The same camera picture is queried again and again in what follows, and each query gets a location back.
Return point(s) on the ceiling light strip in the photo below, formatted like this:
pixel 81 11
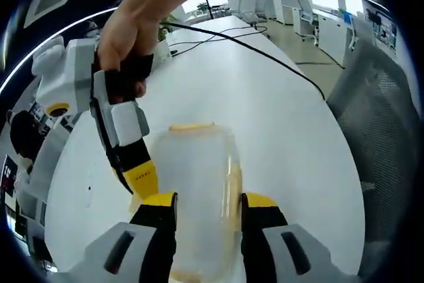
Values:
pixel 49 41

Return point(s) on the grey mesh office chair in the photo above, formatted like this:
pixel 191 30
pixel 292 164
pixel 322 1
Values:
pixel 374 124

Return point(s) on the white office chair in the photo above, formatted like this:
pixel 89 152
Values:
pixel 308 14

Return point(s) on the green potted plant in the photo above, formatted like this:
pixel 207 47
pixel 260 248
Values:
pixel 167 26

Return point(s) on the person's right hand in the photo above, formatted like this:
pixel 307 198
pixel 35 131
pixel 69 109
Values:
pixel 129 34

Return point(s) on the black tripod pole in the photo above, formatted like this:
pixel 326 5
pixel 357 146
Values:
pixel 209 3

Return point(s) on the clear plastic buckle box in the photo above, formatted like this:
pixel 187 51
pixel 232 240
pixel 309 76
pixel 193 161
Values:
pixel 198 190

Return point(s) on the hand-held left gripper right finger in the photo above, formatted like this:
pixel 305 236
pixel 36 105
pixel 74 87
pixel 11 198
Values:
pixel 265 246

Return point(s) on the white office desk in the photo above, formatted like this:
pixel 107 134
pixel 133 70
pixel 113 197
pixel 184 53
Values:
pixel 334 26

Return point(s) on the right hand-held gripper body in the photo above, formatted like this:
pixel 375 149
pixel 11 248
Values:
pixel 66 74

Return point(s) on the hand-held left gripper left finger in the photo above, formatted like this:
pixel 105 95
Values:
pixel 145 246

